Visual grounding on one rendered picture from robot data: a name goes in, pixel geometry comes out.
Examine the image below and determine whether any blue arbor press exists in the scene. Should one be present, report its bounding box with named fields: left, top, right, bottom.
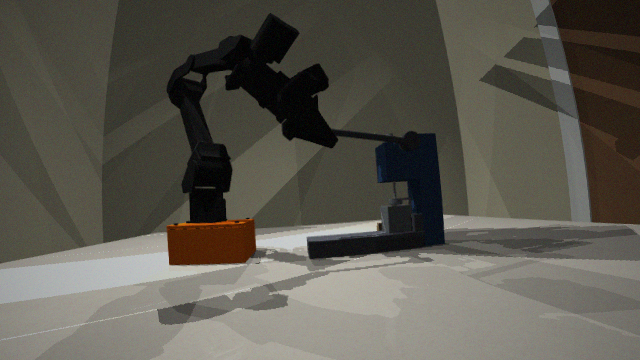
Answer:
left=307, top=128, right=445, bottom=259

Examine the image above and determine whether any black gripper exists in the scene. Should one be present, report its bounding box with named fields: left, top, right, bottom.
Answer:
left=253, top=71, right=338, bottom=148

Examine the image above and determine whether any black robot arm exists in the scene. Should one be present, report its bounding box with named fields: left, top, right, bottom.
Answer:
left=166, top=13, right=300, bottom=224

